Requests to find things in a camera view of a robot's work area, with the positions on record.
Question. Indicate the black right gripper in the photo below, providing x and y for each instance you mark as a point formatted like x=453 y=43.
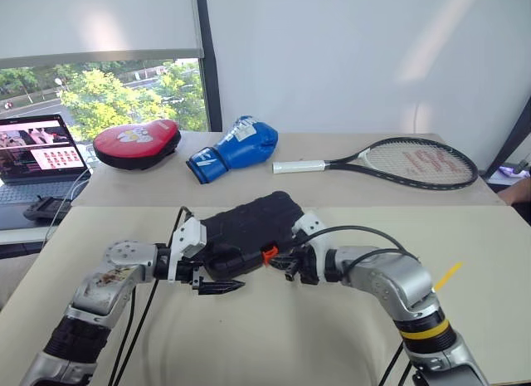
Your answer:
x=307 y=270

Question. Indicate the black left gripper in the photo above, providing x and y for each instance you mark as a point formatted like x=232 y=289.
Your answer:
x=186 y=272

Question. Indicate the black plastic tool case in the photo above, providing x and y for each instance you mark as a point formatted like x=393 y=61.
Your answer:
x=249 y=228

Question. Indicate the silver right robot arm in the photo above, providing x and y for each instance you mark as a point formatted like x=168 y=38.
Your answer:
x=394 y=274

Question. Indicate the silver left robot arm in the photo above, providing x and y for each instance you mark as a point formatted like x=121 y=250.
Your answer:
x=124 y=257

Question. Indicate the black tennis racket white grip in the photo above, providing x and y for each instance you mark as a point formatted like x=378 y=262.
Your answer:
x=298 y=167

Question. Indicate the blue boxing glove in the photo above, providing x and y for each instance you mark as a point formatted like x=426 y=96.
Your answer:
x=245 y=147

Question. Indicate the yellow strip tag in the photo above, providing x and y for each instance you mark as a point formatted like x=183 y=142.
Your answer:
x=449 y=275

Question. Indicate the red black punching pad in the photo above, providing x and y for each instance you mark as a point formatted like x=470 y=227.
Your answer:
x=132 y=143

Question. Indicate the black handheld controller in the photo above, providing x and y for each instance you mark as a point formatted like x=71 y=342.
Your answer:
x=43 y=209

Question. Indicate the grey open laptop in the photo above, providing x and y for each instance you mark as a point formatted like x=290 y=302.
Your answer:
x=37 y=157

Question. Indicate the small purple object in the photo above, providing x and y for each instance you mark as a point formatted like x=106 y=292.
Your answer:
x=512 y=170

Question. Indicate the black slanted stand leg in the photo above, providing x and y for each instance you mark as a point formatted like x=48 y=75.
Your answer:
x=508 y=143

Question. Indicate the white roller blind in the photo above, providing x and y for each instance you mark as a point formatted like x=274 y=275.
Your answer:
x=95 y=21

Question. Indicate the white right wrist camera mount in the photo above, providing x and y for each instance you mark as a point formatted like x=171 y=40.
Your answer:
x=311 y=224

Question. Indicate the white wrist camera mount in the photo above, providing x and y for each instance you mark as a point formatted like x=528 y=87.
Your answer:
x=188 y=234
x=311 y=224

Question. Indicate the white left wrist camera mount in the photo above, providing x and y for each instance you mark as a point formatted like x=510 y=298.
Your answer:
x=188 y=234

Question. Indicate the black window frame post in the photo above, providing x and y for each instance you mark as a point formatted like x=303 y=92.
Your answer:
x=207 y=70

